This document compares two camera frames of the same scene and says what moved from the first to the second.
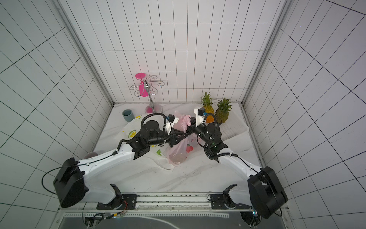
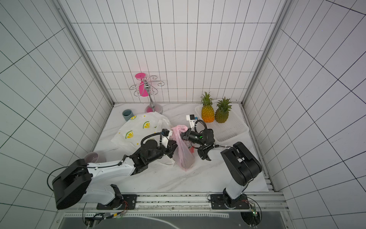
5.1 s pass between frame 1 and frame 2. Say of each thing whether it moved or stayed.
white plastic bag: stayed
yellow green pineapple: stayed
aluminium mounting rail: stayed
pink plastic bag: moved
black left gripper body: moved
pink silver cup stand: stayed
